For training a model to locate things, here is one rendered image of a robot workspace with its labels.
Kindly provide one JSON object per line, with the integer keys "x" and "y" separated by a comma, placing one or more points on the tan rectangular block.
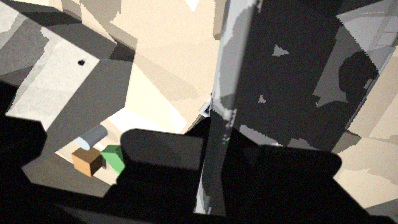
{"x": 87, "y": 161}

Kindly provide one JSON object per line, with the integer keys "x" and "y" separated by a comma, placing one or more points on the green rectangular block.
{"x": 113, "y": 155}

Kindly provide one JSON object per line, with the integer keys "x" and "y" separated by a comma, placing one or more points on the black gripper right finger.
{"x": 246, "y": 164}

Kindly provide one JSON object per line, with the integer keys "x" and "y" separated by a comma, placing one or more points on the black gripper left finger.
{"x": 185, "y": 151}

